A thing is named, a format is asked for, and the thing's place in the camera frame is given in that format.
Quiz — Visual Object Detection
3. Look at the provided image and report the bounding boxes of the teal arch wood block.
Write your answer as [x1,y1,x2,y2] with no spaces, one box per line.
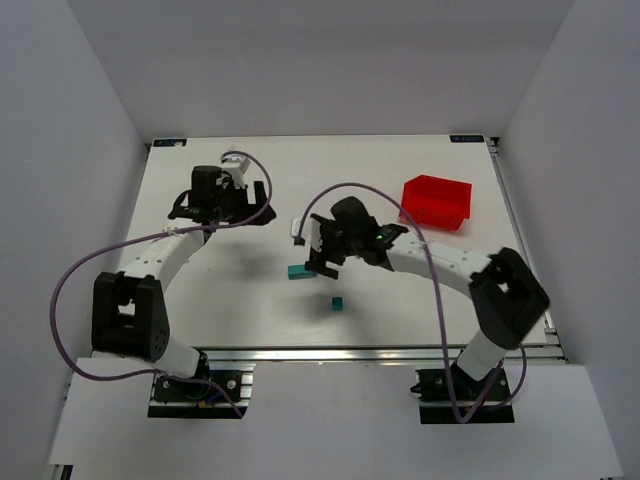
[287,264,317,280]

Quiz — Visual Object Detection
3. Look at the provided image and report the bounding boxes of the red plastic bin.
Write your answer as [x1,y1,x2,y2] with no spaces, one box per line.
[400,175,472,231]

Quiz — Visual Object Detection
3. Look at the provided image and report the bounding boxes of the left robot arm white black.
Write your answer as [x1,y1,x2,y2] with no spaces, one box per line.
[91,154,276,378]

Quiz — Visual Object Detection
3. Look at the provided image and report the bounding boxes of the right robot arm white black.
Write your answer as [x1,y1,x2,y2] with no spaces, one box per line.
[292,196,550,383]

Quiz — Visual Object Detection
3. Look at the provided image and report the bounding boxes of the teal cube wood block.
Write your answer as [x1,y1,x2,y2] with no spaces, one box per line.
[331,297,344,312]

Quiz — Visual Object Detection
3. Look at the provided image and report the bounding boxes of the left blue corner label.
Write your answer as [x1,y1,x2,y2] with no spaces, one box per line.
[152,138,187,148]

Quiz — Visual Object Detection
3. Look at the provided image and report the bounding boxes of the blue corner label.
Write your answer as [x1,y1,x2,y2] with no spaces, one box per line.
[152,138,187,148]
[449,134,485,143]

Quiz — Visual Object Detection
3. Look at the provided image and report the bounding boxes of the right blue corner label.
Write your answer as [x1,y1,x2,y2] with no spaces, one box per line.
[449,134,485,143]

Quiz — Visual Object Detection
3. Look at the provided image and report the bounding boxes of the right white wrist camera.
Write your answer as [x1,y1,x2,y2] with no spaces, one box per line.
[290,217,322,251]

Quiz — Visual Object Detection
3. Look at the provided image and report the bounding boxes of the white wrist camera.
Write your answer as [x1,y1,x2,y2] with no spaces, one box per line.
[290,217,322,251]
[220,153,251,186]

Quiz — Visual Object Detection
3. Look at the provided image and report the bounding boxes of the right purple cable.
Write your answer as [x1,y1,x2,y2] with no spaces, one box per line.
[298,182,527,425]

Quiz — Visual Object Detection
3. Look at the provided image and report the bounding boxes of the purple cable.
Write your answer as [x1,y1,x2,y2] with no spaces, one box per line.
[49,149,274,419]
[298,182,527,425]

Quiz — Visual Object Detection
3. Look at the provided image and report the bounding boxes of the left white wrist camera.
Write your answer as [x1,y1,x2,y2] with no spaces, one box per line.
[220,153,251,186]

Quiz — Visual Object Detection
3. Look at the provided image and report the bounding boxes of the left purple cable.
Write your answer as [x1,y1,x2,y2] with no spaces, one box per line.
[49,149,274,419]

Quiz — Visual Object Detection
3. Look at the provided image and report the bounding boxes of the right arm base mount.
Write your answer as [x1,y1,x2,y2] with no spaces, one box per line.
[410,368,515,425]

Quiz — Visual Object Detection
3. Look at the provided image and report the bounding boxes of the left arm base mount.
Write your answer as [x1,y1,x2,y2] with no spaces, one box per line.
[147,352,252,420]

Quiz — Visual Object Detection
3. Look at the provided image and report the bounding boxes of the aluminium table front rail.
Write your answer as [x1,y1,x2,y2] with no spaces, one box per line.
[204,346,566,363]

